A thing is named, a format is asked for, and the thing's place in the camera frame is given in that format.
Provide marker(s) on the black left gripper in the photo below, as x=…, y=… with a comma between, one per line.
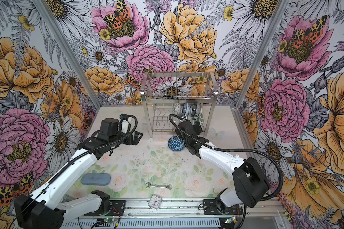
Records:
x=135, y=140

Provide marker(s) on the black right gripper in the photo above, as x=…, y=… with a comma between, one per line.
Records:
x=198, y=129

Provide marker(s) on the green leaf pattern bowl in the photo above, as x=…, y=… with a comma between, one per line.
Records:
x=199, y=120

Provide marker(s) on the blue geometric pattern bowl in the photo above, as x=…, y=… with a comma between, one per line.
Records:
x=176, y=144

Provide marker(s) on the blue floral bowl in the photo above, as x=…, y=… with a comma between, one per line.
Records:
x=187, y=108

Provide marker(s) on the dark grey patterned bowl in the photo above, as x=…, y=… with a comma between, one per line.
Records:
x=197, y=109

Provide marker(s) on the pale green patterned bowl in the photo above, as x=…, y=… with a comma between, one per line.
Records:
x=177, y=108

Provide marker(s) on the pink striped bowl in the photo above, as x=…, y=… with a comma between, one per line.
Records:
x=192, y=119

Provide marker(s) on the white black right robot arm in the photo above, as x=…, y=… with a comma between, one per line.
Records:
x=250, y=185

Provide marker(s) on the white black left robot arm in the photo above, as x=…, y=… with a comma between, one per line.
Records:
x=44, y=209

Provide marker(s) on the steel two-tier dish rack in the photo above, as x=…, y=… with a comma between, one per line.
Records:
x=160, y=91

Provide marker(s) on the steel open-end wrench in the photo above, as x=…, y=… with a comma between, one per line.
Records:
x=150, y=185

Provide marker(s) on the small white square clock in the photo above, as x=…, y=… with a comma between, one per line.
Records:
x=155, y=202

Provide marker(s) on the left green circuit board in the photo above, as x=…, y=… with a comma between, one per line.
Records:
x=104, y=221

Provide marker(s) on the green circuit board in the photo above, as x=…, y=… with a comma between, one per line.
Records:
x=231, y=220
x=104, y=221

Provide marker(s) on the right green circuit board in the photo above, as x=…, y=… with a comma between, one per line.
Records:
x=231, y=220

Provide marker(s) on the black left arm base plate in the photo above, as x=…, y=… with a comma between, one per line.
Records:
x=115, y=208

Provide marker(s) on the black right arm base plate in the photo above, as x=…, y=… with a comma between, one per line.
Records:
x=211, y=207

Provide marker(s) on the white slotted cable duct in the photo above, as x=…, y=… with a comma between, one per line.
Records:
x=157, y=223

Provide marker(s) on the aluminium front rail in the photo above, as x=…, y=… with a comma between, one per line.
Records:
x=191, y=207

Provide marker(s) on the right aluminium corner post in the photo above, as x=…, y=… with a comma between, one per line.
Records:
x=268, y=35

